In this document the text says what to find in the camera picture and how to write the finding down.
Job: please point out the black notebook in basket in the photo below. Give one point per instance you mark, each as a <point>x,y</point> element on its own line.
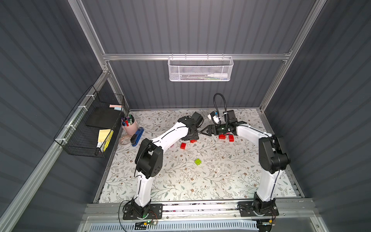
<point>103,118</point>

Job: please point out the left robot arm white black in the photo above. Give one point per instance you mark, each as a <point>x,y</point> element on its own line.
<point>150,155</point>

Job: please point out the round tape roll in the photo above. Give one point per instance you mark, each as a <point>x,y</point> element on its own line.
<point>125,139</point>

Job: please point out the blue stapler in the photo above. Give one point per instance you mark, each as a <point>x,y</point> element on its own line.
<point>136,137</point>

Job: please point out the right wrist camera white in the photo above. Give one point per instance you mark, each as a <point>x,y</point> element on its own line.
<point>214,117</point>

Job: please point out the lime green lego brick lower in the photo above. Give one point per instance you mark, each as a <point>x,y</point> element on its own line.
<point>198,161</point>

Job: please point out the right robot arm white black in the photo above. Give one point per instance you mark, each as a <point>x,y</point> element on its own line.
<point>273,156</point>

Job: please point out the aluminium rail front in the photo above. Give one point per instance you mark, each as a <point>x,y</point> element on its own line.
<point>207,210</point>

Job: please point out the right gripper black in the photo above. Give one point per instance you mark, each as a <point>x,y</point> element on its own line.
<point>216,129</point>

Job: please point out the yellow sticky note pad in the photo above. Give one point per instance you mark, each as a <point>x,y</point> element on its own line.
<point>104,139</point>

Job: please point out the white wire mesh basket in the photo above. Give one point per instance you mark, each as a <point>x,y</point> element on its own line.
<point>196,69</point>

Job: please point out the pink pen cup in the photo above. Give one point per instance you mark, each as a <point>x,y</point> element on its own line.
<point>131,129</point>

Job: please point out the white marker in basket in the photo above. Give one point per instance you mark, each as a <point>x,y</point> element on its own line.
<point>218,75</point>

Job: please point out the black wire wall basket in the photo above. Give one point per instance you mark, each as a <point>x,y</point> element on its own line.
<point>80,140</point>

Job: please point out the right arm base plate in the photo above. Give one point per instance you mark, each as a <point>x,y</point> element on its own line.
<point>257,208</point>

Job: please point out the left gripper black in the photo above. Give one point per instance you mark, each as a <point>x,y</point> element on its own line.
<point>191,135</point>

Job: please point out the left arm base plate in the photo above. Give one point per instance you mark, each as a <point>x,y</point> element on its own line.
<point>132,211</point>

